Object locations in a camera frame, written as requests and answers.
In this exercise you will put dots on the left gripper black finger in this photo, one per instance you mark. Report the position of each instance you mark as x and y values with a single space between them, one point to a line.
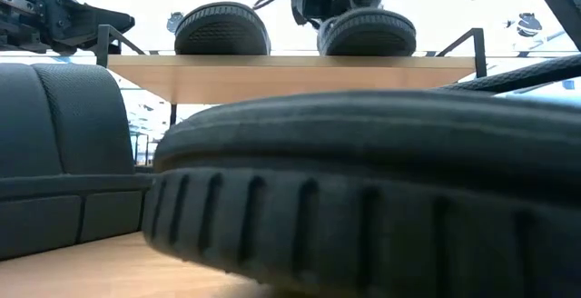
77 21

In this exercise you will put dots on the black rubber slide sandal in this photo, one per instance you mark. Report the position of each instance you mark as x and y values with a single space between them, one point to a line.
367 36
363 175
222 34
54 152

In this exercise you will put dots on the wooden shelf black metal legs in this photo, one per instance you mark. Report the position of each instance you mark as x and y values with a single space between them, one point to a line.
290 77

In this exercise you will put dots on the black hanging lamp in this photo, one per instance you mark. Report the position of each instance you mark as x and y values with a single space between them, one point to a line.
528 24
174 22

